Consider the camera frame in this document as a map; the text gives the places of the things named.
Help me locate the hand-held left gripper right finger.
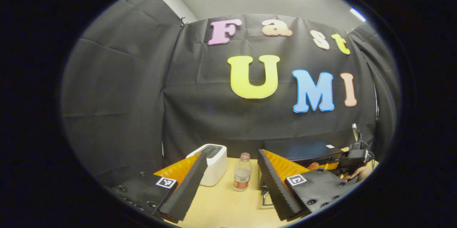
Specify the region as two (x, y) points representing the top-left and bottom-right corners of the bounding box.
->
(257, 149), (355, 221)

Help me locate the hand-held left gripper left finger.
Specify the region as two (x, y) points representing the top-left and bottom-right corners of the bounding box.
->
(107, 151), (208, 222)

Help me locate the black electric oven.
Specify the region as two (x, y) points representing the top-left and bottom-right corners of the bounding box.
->
(260, 139), (346, 207)

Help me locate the clear plastic bottle red label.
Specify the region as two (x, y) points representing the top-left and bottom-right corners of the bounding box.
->
(233, 152), (253, 192)

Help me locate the white toaster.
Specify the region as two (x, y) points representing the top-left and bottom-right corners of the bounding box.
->
(186, 144), (228, 187)

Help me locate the black backdrop cloth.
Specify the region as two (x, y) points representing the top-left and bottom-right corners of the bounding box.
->
(61, 0), (398, 186)

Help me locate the small ceiling light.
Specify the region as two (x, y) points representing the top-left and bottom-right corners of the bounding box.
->
(349, 6), (367, 22)

